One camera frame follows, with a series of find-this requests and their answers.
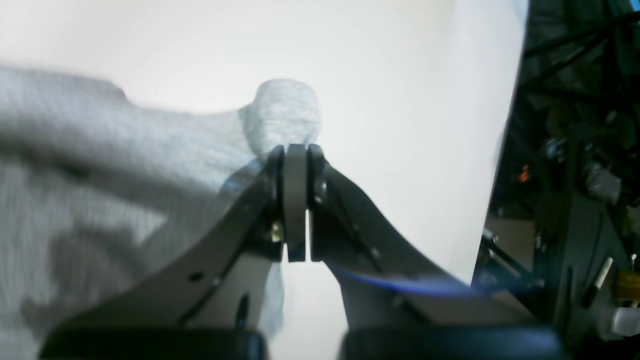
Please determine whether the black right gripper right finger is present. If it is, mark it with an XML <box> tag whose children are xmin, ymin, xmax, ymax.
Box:
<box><xmin>307</xmin><ymin>145</ymin><xmax>565</xmax><ymax>360</ymax></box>

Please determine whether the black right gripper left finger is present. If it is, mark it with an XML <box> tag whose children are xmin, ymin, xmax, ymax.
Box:
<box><xmin>39</xmin><ymin>144</ymin><xmax>307</xmax><ymax>360</ymax></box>

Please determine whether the grey T-shirt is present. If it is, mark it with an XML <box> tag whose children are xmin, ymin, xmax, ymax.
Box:
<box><xmin>0</xmin><ymin>65</ymin><xmax>322</xmax><ymax>360</ymax></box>

